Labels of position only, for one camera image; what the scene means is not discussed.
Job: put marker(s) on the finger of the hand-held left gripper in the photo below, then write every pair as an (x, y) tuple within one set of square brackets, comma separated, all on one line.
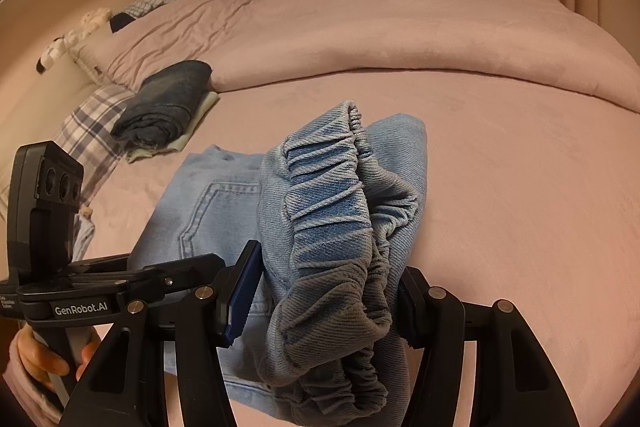
[(160, 302), (190, 269)]

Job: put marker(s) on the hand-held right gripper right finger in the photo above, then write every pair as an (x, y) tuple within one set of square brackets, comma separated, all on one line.
[(406, 307)]

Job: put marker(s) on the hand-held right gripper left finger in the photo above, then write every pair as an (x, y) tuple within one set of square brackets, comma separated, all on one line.
[(245, 292)]

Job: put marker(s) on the light blue denim pants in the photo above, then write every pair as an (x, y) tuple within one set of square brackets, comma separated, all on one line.
[(325, 217)]

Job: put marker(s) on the person's left hand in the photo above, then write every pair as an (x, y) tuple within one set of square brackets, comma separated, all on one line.
[(40, 352)]

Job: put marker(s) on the pale striped cloth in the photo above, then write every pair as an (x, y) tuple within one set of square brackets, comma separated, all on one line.
[(86, 232)]

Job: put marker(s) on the plaid pillow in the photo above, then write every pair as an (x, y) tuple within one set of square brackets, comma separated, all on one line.
[(90, 122)]

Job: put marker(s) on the pink bed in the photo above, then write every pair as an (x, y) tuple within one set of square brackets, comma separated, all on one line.
[(500, 207)]

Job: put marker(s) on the light green folded cloth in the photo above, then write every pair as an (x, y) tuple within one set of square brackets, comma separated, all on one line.
[(201, 112)]

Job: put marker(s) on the black and white plush toy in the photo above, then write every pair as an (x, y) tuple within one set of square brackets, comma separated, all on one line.
[(50, 56)]

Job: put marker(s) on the dark blue folded jeans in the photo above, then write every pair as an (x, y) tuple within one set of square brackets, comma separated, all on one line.
[(160, 102)]

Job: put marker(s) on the white fluffy plush toy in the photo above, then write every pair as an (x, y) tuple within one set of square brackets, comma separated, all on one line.
[(95, 18)]

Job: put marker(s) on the pink pillow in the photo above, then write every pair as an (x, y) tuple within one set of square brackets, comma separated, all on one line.
[(175, 32)]

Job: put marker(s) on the blue checked cloth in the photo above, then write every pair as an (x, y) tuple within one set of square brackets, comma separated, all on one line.
[(150, 2)]

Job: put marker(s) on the pink folded duvet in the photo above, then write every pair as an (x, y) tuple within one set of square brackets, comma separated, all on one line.
[(400, 27)]

